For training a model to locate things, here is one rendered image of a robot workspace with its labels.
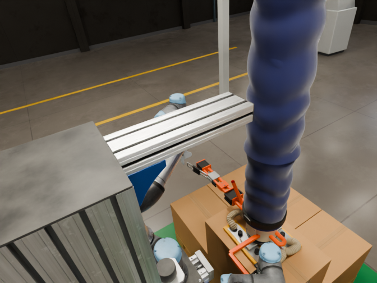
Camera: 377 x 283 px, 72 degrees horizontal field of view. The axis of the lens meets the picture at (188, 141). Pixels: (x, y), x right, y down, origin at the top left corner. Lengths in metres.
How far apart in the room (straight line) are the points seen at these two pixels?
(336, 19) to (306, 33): 6.66
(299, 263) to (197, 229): 0.87
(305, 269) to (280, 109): 0.93
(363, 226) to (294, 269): 1.71
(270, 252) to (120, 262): 0.64
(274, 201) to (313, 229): 1.05
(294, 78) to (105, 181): 0.69
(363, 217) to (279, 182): 2.14
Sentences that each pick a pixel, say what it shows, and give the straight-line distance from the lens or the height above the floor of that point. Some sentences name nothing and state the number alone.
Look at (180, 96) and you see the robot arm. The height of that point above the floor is 1.80.
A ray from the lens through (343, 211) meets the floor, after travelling 3.25.
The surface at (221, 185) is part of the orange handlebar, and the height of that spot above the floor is 1.09.
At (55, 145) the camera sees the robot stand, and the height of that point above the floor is 2.03.
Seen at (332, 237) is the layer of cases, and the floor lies 0.54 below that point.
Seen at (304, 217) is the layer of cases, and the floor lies 0.54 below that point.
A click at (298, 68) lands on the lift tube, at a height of 1.99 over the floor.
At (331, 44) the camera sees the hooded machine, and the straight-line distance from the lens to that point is 7.66.
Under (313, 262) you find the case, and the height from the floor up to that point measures 0.94.
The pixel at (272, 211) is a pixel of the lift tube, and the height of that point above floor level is 1.29.
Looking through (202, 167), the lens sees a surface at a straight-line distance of 1.84.
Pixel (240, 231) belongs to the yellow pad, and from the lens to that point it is 1.61.
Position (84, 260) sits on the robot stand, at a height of 1.93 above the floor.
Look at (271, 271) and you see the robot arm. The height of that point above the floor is 1.41.
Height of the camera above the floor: 2.30
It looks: 35 degrees down
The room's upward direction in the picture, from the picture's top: 6 degrees counter-clockwise
